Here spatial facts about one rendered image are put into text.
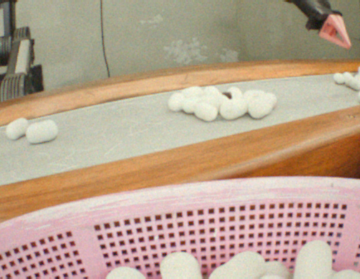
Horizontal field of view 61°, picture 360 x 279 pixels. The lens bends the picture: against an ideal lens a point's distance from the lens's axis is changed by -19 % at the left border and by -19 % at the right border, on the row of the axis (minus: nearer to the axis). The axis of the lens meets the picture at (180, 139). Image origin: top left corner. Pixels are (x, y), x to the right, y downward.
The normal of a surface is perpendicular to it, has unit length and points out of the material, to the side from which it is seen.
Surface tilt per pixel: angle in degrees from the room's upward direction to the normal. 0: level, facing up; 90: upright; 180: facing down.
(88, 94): 45
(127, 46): 90
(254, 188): 75
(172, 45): 90
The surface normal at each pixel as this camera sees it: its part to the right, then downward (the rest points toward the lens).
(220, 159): -0.07, -0.95
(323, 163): 0.44, 0.24
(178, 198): 0.10, 0.03
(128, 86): 0.26, -0.51
